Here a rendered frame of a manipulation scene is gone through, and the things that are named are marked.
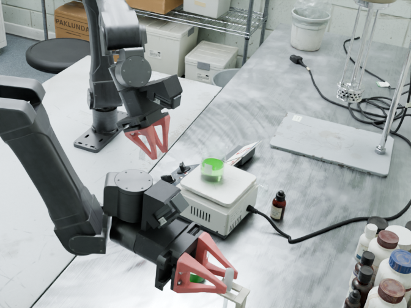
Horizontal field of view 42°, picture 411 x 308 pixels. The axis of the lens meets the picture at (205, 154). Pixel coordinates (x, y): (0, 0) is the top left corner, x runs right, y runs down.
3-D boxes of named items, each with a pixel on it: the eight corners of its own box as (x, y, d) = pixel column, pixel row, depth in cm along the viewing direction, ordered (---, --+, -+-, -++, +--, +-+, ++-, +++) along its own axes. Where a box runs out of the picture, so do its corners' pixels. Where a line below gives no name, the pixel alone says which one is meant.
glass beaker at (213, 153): (225, 186, 106) (230, 153, 102) (199, 186, 106) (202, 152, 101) (222, 169, 111) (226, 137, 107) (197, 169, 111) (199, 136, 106)
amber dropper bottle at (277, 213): (276, 210, 115) (281, 184, 111) (286, 217, 113) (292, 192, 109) (266, 215, 113) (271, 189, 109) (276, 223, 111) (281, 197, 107)
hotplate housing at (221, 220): (144, 203, 113) (145, 172, 109) (179, 175, 123) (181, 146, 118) (234, 246, 104) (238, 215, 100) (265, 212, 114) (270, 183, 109)
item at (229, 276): (223, 288, 79) (226, 266, 76) (230, 292, 78) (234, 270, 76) (221, 291, 78) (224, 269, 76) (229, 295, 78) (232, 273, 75)
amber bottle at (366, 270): (365, 300, 95) (377, 265, 90) (364, 316, 92) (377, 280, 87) (344, 296, 95) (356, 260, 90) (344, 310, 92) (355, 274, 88)
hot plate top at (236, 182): (177, 185, 106) (177, 181, 106) (208, 159, 115) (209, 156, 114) (229, 208, 101) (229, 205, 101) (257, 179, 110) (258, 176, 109)
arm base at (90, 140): (136, 91, 139) (112, 85, 141) (95, 125, 123) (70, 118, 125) (136, 118, 143) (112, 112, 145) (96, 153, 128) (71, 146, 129)
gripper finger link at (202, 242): (248, 250, 78) (194, 224, 82) (224, 279, 73) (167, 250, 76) (240, 283, 82) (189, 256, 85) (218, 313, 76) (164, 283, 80)
